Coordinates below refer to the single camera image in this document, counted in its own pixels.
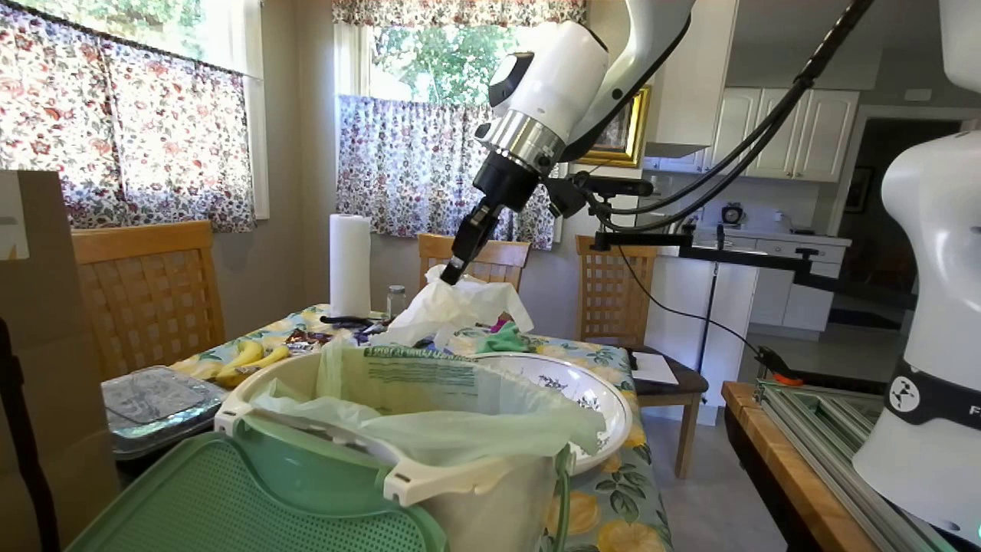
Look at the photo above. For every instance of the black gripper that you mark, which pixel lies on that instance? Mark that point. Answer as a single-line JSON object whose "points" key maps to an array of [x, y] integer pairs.
{"points": [[508, 182]]}

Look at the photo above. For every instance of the white plastic bag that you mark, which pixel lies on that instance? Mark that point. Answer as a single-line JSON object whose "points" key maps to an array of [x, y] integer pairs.
{"points": [[450, 307]]}

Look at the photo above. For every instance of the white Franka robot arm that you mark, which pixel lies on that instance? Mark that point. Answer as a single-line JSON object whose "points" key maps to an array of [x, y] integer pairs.
{"points": [[930, 307]]}

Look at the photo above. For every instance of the green bin lid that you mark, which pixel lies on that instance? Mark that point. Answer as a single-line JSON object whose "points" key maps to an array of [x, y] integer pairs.
{"points": [[233, 500]]}

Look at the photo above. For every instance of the small glass shaker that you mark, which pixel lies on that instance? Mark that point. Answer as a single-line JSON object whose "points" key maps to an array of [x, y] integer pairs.
{"points": [[392, 301]]}

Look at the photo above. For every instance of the floral window curtain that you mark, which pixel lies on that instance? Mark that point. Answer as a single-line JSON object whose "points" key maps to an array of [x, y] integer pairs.
{"points": [[408, 164], [123, 133]]}

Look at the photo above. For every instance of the bright green item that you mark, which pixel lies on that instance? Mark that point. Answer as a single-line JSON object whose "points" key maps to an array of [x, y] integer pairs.
{"points": [[508, 341]]}

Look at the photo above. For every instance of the white paper towel roll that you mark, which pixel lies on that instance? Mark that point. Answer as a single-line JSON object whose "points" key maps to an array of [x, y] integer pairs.
{"points": [[351, 266]]}

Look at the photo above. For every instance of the gold framed picture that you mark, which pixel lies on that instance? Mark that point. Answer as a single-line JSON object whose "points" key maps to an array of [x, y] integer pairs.
{"points": [[625, 142]]}

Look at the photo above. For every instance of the white paper sheet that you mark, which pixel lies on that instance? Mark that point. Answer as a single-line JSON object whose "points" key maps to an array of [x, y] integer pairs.
{"points": [[650, 368]]}

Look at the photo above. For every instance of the floral curtain valance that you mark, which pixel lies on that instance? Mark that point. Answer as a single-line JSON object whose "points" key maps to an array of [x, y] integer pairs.
{"points": [[460, 11]]}

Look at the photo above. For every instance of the small dark side table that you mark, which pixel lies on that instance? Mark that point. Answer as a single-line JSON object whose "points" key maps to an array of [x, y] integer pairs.
{"points": [[679, 393]]}

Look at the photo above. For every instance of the plastic container with blue cloth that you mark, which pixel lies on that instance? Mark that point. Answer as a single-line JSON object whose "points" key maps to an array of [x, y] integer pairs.
{"points": [[154, 402]]}

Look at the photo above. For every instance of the wooden workbench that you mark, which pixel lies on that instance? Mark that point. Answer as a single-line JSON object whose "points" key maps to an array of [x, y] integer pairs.
{"points": [[787, 469]]}

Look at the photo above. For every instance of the brown cardboard box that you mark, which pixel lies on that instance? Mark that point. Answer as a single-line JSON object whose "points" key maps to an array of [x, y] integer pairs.
{"points": [[48, 388]]}

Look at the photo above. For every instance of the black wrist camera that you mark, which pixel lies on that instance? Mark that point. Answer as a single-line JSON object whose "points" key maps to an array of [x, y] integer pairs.
{"points": [[600, 190]]}

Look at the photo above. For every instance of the black stereo camera bar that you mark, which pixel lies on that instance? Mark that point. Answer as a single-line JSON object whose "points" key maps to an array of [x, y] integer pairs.
{"points": [[638, 242]]}

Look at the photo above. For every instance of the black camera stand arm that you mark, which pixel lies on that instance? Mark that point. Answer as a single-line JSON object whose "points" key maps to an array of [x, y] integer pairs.
{"points": [[755, 256]]}

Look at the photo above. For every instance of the white wall cabinets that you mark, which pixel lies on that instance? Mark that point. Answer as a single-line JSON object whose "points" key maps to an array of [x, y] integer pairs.
{"points": [[818, 133]]}

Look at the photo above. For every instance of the aluminium rail base plate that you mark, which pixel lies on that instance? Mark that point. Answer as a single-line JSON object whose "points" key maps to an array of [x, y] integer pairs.
{"points": [[846, 450]]}

